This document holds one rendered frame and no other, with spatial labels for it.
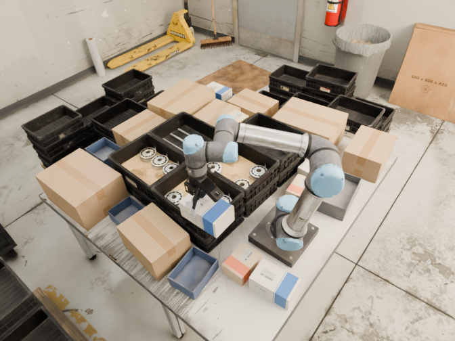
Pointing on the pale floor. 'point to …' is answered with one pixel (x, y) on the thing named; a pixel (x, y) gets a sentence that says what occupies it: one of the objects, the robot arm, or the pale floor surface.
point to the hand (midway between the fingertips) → (206, 208)
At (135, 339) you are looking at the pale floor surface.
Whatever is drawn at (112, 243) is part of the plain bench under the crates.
